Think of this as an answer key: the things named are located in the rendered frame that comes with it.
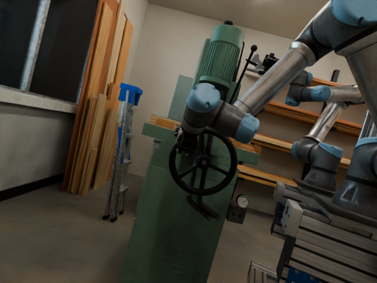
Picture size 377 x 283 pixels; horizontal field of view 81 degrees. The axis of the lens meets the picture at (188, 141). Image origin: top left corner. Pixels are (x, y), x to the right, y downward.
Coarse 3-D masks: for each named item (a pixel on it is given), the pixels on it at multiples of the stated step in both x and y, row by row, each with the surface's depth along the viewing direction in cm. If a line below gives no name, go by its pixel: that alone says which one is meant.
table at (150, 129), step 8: (144, 128) 107; (152, 128) 108; (160, 128) 108; (152, 136) 108; (160, 136) 108; (168, 136) 108; (224, 144) 111; (216, 152) 101; (224, 152) 111; (240, 152) 111; (248, 152) 112; (240, 160) 112; (248, 160) 112; (256, 160) 112
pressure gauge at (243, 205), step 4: (240, 196) 106; (244, 196) 106; (236, 200) 108; (240, 200) 106; (244, 200) 107; (248, 200) 107; (240, 204) 107; (244, 204) 107; (248, 204) 107; (240, 208) 109
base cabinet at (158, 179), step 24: (168, 168) 110; (144, 192) 109; (168, 192) 110; (144, 216) 110; (168, 216) 111; (192, 216) 112; (144, 240) 111; (168, 240) 111; (192, 240) 112; (216, 240) 114; (144, 264) 112; (168, 264) 112; (192, 264) 113
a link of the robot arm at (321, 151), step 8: (320, 144) 116; (328, 144) 113; (312, 152) 119; (320, 152) 115; (328, 152) 112; (336, 152) 111; (312, 160) 119; (320, 160) 114; (328, 160) 112; (336, 160) 111; (328, 168) 111; (336, 168) 112
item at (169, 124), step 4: (160, 120) 123; (164, 120) 123; (156, 124) 123; (160, 124) 123; (164, 124) 123; (168, 124) 123; (172, 124) 124; (168, 128) 124; (172, 128) 124; (236, 144) 127; (240, 144) 127; (248, 144) 127; (256, 148) 128; (260, 148) 128; (256, 152) 128
